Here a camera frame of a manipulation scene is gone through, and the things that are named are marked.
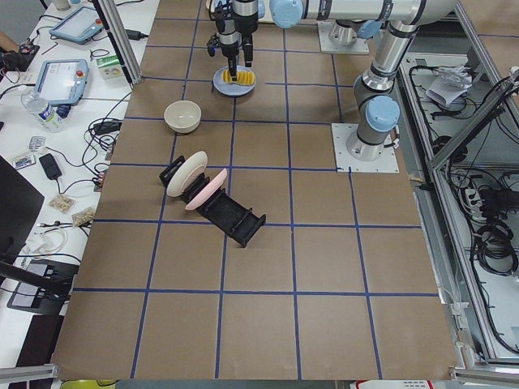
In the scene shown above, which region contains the aluminium frame post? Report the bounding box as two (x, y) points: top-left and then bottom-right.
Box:
(92, 0), (142, 85)

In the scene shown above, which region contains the cream plate in rack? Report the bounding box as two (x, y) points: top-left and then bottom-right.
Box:
(166, 151), (208, 197)

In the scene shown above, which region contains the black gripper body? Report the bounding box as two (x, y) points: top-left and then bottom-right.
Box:
(231, 0), (259, 36)
(207, 2), (239, 57)

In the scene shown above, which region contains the blue plate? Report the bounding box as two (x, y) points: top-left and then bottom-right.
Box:
(212, 66), (256, 97)

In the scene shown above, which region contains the black power brick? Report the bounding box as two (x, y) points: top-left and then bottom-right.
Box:
(39, 153), (62, 180)

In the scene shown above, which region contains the pink plate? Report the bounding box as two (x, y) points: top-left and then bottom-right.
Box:
(185, 169), (228, 211)

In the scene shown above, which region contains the blue teach pendant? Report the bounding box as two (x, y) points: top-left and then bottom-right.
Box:
(35, 58), (89, 106)
(49, 6), (103, 45)

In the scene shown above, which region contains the black plate rack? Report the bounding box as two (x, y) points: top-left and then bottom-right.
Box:
(159, 162), (266, 247)

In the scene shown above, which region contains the blue teach pendant near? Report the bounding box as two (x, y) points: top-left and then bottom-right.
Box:
(35, 58), (89, 106)

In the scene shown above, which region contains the green white box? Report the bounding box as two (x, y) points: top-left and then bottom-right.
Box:
(96, 55), (124, 80)

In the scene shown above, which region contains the white power strip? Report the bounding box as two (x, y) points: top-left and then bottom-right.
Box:
(464, 181), (483, 220)

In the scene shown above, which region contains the blue teach pendant far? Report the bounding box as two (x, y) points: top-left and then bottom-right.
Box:
(49, 6), (103, 45)

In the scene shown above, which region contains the black monitor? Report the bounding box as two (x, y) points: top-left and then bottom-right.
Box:
(0, 157), (45, 264)

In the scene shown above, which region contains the cream white bowl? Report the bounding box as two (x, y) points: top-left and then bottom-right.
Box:
(164, 100), (202, 134)

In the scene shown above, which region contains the yellow orange striped bread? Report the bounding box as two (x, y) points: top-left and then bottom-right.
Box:
(221, 70), (256, 86)

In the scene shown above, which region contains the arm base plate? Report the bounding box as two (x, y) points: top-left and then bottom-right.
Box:
(317, 21), (369, 55)
(331, 123), (399, 173)

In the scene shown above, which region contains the clear water bottle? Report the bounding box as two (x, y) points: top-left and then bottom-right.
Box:
(21, 89), (63, 133)

